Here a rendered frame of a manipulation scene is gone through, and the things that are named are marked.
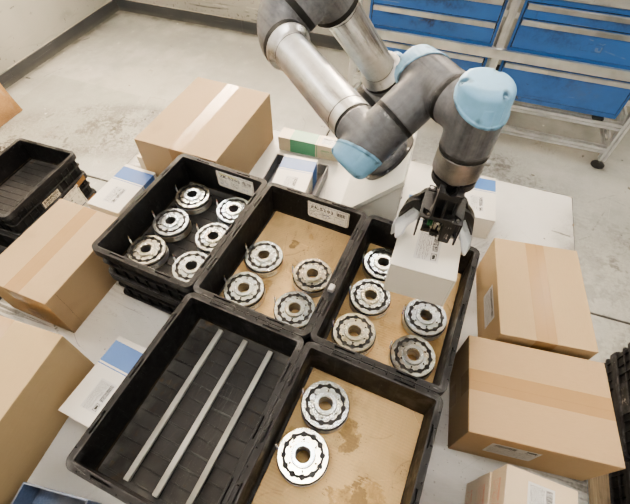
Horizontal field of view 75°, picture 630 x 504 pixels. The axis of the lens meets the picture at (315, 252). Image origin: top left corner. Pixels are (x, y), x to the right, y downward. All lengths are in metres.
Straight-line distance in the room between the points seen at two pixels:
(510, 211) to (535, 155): 1.55
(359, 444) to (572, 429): 0.44
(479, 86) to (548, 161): 2.53
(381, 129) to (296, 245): 0.59
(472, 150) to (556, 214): 1.05
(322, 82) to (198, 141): 0.74
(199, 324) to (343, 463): 0.46
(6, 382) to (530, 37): 2.67
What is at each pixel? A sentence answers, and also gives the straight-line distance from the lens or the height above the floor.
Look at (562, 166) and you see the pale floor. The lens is 3.10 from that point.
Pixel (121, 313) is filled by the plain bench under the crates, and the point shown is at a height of 0.70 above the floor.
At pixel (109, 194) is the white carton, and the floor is 0.79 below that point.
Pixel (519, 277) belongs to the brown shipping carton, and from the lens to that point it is 1.19.
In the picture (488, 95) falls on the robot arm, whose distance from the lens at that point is 0.58.
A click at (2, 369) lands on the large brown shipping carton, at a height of 0.90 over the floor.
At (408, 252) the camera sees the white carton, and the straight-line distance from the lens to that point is 0.78.
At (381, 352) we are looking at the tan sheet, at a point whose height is 0.83.
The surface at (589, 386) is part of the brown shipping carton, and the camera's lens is 1.11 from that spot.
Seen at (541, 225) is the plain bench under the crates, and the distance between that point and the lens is 1.58.
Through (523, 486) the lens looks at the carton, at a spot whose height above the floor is 0.92.
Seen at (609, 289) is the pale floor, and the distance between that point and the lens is 2.54.
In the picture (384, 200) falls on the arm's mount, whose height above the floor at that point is 0.87.
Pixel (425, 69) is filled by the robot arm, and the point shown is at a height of 1.43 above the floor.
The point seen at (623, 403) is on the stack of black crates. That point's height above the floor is 0.28.
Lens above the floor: 1.74
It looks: 53 degrees down
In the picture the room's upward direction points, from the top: 1 degrees clockwise
